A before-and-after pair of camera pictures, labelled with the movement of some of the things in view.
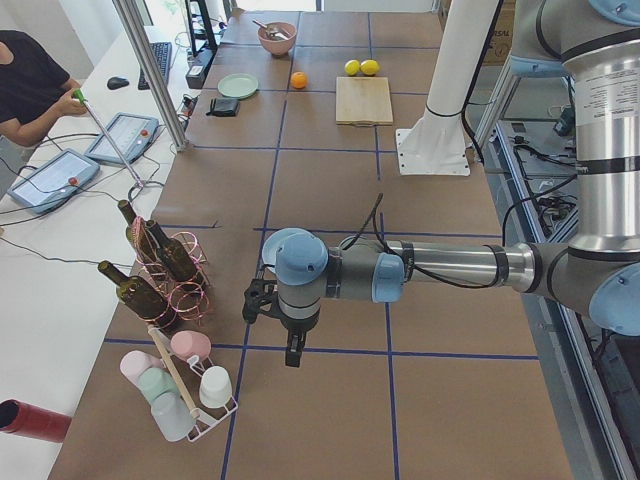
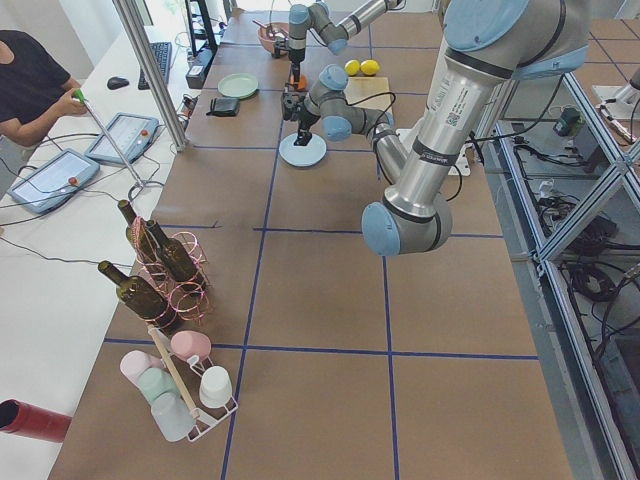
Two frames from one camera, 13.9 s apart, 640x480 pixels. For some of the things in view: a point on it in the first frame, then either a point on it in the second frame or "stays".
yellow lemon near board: [369, 67] stays
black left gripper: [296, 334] → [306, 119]
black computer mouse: [114, 83] stays
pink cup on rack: [186, 343] stays
